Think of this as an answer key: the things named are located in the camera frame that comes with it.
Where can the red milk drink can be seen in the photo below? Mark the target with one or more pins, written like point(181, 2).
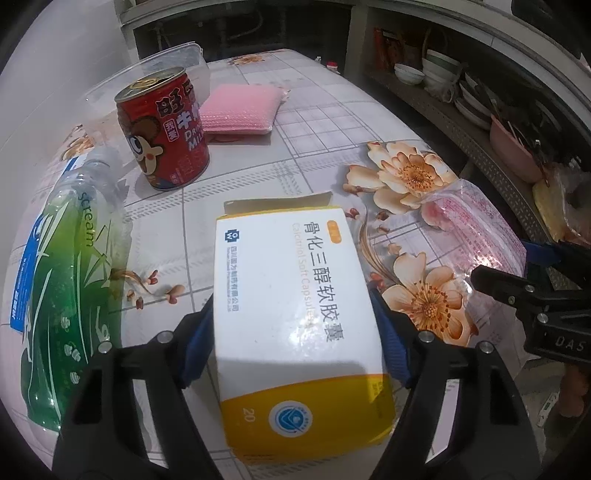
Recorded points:
point(159, 117)

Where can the blue white toothpaste box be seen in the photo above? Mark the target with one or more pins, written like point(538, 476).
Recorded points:
point(20, 274)

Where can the green plastic bottle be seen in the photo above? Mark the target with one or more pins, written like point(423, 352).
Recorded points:
point(74, 300)

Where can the yellow white medicine box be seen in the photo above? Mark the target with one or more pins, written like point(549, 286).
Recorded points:
point(297, 348)

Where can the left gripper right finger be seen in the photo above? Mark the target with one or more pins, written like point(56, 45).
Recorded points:
point(464, 417)

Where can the white bowl stack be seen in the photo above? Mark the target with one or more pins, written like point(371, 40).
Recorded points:
point(439, 75)

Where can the clear zip bag red print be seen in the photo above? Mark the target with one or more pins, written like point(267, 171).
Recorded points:
point(472, 232)

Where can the clear plastic container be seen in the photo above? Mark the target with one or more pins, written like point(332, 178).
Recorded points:
point(189, 55)

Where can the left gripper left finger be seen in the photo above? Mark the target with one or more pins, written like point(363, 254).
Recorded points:
point(128, 417)

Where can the pink sponge pad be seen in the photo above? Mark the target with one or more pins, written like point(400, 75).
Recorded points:
point(240, 109)

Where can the pink plastic basin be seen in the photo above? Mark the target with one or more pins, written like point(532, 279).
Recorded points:
point(515, 156)

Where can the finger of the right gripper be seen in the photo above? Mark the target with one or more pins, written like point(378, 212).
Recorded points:
point(504, 287)

